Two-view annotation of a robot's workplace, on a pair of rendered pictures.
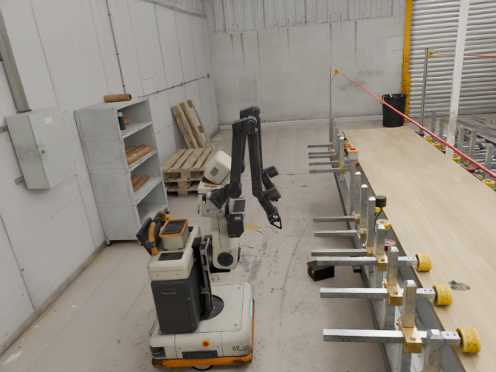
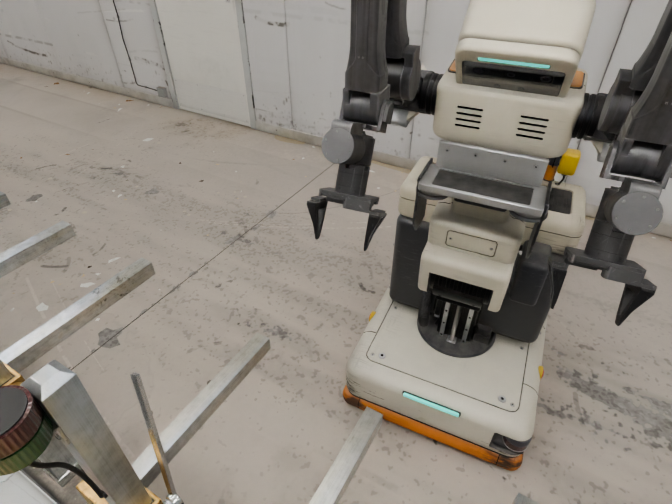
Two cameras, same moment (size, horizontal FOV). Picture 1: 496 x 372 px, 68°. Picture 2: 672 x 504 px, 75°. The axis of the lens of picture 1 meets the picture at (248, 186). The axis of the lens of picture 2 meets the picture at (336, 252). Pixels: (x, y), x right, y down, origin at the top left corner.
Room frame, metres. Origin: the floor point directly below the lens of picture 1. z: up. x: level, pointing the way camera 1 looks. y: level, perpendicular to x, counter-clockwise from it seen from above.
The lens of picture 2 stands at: (2.15, -0.79, 1.50)
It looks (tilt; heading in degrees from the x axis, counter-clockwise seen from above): 39 degrees down; 111
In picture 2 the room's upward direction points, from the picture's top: straight up
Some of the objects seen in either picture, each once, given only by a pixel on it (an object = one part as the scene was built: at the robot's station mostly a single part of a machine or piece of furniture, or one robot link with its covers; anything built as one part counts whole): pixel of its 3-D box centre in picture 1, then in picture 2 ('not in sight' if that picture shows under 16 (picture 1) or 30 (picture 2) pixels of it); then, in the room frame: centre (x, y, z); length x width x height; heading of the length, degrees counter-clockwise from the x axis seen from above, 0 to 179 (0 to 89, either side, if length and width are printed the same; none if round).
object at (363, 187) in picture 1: (363, 221); not in sight; (2.05, -0.69, 0.90); 0.04 x 0.04 x 0.48; 81
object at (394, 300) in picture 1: (392, 291); not in sight; (1.29, -0.57, 0.95); 0.14 x 0.06 x 0.05; 171
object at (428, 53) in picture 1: (425, 97); not in sight; (4.39, -2.21, 1.25); 0.15 x 0.08 x 1.10; 171
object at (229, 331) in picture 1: (206, 320); (450, 348); (2.16, 0.39, 0.16); 0.67 x 0.64 x 0.25; 86
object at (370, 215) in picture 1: (370, 237); (122, 489); (1.80, -0.65, 0.92); 0.04 x 0.04 x 0.48; 81
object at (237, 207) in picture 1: (234, 212); (480, 197); (2.14, 0.10, 0.99); 0.28 x 0.16 x 0.22; 176
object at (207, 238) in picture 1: (221, 252); (488, 277); (2.21, 0.22, 0.68); 0.28 x 0.27 x 0.25; 176
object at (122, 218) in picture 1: (128, 169); not in sight; (4.18, 1.39, 0.78); 0.90 x 0.45 x 1.55; 171
